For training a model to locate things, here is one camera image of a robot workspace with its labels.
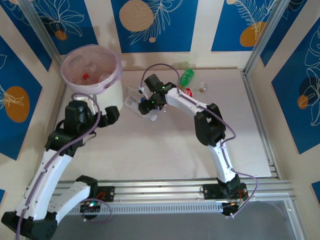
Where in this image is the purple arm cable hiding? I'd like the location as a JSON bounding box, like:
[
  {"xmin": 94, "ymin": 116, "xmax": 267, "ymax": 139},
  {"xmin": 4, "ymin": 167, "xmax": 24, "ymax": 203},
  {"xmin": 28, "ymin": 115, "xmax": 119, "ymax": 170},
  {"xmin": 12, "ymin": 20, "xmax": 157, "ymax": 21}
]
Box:
[
  {"xmin": 139, "ymin": 63, "xmax": 259, "ymax": 219},
  {"xmin": 15, "ymin": 92, "xmax": 113, "ymax": 240}
]

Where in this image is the aluminium side rail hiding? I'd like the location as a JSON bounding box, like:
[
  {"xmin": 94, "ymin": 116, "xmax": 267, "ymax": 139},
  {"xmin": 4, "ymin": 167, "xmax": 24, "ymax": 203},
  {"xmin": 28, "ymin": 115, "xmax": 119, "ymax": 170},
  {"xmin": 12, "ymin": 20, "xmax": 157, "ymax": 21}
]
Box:
[{"xmin": 240, "ymin": 69, "xmax": 280, "ymax": 180}]

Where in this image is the aluminium frame post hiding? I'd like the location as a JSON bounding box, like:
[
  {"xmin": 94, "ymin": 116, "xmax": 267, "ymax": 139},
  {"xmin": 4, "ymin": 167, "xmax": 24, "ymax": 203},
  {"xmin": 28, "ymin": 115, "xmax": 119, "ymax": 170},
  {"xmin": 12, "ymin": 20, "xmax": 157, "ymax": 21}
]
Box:
[
  {"xmin": 243, "ymin": 0, "xmax": 288, "ymax": 76},
  {"xmin": 18, "ymin": 0, "xmax": 65, "ymax": 73}
]

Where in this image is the clear bottle white label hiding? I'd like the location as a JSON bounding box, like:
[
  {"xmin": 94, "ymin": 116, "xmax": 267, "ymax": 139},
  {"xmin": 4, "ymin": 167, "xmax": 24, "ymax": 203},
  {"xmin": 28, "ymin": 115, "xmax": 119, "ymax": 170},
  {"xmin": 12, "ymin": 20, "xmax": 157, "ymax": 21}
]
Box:
[{"xmin": 124, "ymin": 95, "xmax": 159, "ymax": 123}]

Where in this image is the white bin with pink liner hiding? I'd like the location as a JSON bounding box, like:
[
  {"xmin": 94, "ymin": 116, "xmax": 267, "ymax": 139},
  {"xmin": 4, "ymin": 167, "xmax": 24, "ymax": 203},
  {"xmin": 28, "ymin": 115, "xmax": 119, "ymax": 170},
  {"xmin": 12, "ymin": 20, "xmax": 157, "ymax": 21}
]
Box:
[{"xmin": 60, "ymin": 44, "xmax": 124, "ymax": 113}]

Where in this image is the grey slotted cable duct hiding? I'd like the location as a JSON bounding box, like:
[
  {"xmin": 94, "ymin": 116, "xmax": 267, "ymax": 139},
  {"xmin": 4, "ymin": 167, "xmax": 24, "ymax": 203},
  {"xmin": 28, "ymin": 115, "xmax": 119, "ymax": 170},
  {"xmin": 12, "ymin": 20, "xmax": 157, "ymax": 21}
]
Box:
[{"xmin": 67, "ymin": 201, "xmax": 225, "ymax": 216}]

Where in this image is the green plastic bottle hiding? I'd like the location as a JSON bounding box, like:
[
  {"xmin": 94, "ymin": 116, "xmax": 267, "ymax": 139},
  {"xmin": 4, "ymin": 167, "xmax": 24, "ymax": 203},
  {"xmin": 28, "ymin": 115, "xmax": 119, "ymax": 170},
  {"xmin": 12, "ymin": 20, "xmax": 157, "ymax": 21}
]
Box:
[{"xmin": 179, "ymin": 68, "xmax": 196, "ymax": 89}]

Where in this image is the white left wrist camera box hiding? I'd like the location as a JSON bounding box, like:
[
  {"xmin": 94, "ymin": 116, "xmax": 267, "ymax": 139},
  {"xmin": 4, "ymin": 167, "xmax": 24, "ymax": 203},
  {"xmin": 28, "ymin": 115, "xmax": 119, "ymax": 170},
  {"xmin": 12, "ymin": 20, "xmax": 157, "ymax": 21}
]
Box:
[{"xmin": 74, "ymin": 96, "xmax": 98, "ymax": 115}]

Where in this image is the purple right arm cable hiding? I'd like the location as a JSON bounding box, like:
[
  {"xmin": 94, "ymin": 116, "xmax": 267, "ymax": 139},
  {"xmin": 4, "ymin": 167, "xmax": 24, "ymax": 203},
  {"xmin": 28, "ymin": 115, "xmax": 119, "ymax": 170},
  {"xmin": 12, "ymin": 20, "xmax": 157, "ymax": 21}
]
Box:
[{"xmin": 139, "ymin": 63, "xmax": 259, "ymax": 219}]

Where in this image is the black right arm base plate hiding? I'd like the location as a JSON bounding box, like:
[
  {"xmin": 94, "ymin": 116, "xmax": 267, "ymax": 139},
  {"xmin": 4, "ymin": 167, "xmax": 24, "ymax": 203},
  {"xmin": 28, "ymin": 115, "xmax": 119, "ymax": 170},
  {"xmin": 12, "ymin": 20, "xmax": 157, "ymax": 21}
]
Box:
[{"xmin": 201, "ymin": 183, "xmax": 249, "ymax": 201}]

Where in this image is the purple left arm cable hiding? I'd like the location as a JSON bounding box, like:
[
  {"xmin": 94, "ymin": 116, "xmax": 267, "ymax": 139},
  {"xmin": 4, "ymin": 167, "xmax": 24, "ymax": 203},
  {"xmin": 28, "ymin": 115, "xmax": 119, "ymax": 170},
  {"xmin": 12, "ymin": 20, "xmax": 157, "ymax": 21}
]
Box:
[{"xmin": 15, "ymin": 92, "xmax": 113, "ymax": 240}]

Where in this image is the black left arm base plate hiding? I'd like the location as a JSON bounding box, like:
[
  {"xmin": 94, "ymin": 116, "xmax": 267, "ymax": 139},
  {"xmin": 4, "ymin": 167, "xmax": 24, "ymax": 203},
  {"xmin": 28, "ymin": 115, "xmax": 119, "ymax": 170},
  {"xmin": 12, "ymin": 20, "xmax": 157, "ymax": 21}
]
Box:
[{"xmin": 94, "ymin": 185, "xmax": 116, "ymax": 203}]

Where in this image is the aluminium mounting rail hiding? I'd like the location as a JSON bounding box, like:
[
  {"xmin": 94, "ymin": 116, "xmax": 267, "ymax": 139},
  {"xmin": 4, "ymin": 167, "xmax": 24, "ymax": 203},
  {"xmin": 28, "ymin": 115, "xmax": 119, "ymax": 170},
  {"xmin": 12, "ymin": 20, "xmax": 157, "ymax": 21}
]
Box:
[{"xmin": 53, "ymin": 177, "xmax": 298, "ymax": 208}]

